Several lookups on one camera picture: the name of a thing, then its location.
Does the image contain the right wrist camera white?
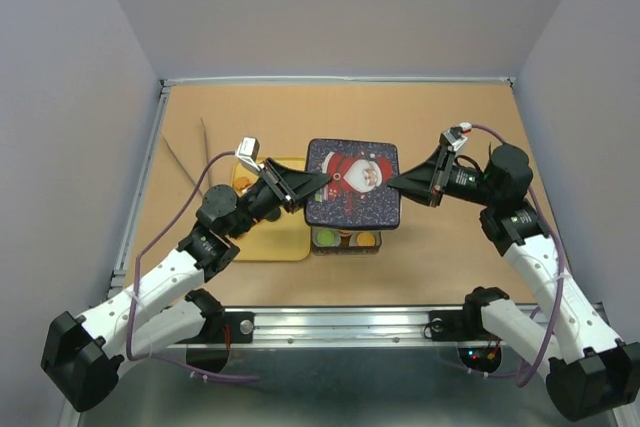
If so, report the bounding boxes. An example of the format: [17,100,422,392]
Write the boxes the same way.
[439,122,473,154]

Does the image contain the round tan cookie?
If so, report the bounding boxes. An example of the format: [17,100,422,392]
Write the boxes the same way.
[356,232,377,247]

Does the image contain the gold tin lid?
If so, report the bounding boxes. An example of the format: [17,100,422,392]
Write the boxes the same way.
[304,138,401,231]

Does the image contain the gold rectangular tray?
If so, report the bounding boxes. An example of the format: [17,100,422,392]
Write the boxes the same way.
[231,157,311,262]

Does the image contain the black round cookie right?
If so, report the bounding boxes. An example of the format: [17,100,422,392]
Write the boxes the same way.
[265,208,281,222]

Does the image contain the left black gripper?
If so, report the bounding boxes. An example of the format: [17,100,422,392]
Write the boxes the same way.
[228,158,331,240]

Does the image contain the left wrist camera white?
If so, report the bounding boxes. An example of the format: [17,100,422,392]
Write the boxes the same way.
[235,137,261,175]

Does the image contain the purple cable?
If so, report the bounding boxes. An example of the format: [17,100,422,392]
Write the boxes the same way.
[125,149,261,384]
[467,124,566,387]

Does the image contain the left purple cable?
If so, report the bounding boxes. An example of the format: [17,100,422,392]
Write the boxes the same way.
[125,149,261,384]

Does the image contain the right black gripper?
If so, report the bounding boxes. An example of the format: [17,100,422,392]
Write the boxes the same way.
[387,143,499,207]

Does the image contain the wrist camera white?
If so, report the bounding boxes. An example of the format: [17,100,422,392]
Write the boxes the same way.
[439,122,473,154]
[235,137,261,175]

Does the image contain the metal tongs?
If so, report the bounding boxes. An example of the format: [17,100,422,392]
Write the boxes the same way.
[161,116,212,187]

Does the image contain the green round cookie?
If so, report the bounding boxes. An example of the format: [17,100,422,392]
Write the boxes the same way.
[316,229,336,247]

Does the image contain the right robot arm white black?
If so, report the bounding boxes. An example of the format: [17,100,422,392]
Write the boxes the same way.
[388,144,639,421]

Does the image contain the aluminium rail frame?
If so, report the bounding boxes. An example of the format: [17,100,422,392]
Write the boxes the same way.
[57,75,640,427]

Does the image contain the square cookie tin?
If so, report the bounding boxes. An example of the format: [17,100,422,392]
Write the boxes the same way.
[311,227,382,255]

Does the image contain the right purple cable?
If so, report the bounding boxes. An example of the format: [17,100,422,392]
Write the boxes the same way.
[467,124,566,387]

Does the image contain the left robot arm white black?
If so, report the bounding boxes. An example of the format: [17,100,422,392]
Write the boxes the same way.
[41,158,330,412]

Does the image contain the tan cookie top left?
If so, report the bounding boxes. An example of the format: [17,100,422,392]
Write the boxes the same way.
[234,177,251,190]

